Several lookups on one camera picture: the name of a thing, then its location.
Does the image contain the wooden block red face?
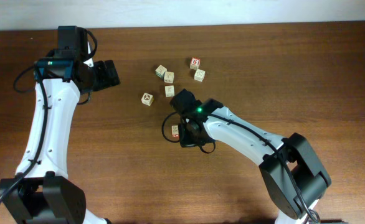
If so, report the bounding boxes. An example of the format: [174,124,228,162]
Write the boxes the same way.
[171,125,179,138]

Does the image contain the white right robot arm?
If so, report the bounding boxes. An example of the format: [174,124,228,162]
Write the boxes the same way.
[171,98,331,223]

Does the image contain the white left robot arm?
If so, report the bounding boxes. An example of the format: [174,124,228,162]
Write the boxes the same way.
[0,49,120,223]

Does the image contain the wooden block green N F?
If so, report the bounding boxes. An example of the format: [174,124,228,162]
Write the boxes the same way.
[165,85,174,98]

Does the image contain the wooden block soccer ball A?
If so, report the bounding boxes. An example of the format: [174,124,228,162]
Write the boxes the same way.
[141,93,154,106]

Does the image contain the wooden block green V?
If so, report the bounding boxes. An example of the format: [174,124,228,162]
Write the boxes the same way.
[155,65,168,79]

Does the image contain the wooden block butterfly six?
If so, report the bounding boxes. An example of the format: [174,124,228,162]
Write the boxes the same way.
[194,69,206,82]

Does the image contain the wooden block letter L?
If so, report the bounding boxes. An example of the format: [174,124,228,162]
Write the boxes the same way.
[163,72,174,83]

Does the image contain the wooden block red six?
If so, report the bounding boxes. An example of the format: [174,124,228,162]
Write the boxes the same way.
[189,57,201,70]

